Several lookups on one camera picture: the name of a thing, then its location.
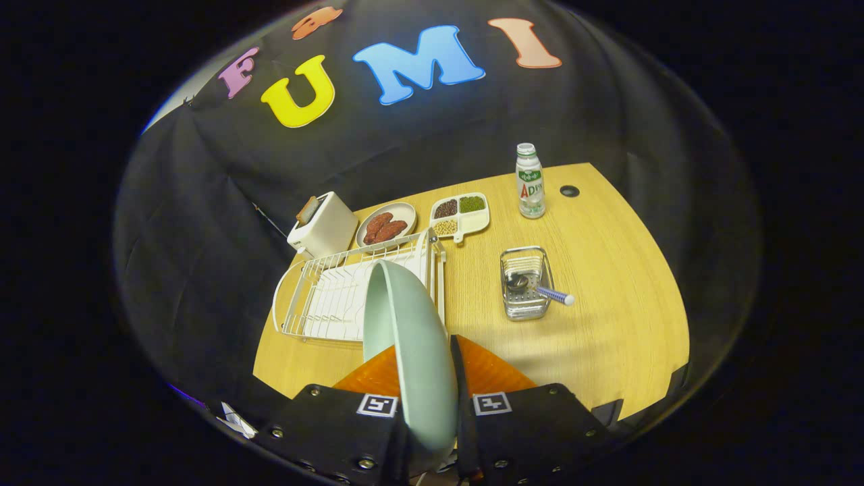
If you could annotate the white toaster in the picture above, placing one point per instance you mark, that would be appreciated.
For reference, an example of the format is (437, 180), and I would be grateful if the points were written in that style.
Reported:
(329, 231)

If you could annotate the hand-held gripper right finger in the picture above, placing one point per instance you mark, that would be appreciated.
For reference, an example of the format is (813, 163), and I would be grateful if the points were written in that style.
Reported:
(462, 418)

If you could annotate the black backdrop cloth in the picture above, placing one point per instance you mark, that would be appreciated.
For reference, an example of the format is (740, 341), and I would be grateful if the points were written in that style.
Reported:
(202, 236)

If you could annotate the small beige plate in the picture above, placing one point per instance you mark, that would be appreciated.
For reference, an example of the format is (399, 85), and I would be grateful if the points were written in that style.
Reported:
(403, 213)

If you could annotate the red-brown sausage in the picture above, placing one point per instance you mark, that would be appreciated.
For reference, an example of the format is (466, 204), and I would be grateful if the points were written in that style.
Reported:
(376, 226)
(393, 231)

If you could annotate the white flat object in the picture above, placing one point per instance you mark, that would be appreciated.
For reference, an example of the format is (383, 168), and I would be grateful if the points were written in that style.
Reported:
(237, 420)

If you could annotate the white divided tray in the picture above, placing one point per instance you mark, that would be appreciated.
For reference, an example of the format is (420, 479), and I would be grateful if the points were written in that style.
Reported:
(474, 221)

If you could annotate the brown toast slice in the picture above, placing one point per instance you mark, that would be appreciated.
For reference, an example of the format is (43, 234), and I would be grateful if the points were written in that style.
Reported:
(309, 210)

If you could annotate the yellow beans pile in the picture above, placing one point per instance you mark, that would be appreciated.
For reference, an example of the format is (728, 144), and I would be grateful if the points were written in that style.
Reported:
(444, 227)

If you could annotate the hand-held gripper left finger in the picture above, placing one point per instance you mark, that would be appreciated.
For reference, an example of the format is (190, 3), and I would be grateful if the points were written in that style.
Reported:
(331, 432)

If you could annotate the white green-label drink bottle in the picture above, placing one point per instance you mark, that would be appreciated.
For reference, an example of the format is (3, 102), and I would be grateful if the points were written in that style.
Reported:
(530, 189)

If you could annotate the clear metal basket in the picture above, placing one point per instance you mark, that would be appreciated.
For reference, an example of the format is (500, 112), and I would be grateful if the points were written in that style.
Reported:
(523, 308)

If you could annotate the green beans pile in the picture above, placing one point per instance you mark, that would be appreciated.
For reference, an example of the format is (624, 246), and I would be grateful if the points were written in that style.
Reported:
(472, 204)

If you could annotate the pale green plate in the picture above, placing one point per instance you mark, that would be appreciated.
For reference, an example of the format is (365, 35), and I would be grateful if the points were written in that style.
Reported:
(418, 351)

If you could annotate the dark red beans pile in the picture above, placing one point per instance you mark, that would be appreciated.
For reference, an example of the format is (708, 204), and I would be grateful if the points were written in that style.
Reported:
(445, 208)

